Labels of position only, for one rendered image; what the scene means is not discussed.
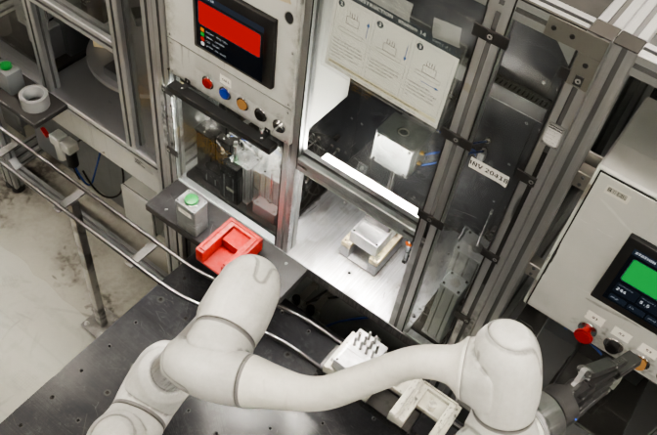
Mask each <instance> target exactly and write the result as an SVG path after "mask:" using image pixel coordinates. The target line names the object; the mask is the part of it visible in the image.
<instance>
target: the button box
mask: <svg viewBox="0 0 657 435"><path fill-rule="evenodd" d="M189 194H193V195H196V196H197V197H198V203H197V204H195V205H187V204H186V203H185V197H186V196H187V195H189ZM175 201H176V209H177V221H178V222H177V225H179V226H180V227H181V228H183V229H184V230H186V231H187V232H189V233H190V234H191V235H193V236H194V237H197V236H198V235H199V234H200V233H201V232H203V231H204V230H205V229H206V228H207V227H208V218H207V201H206V200H204V199H203V198H201V197H200V196H198V195H197V194H195V193H194V192H192V191H191V190H186V191H185V192H184V193H183V194H182V195H180V196H179V197H178V198H176V199H175Z"/></svg>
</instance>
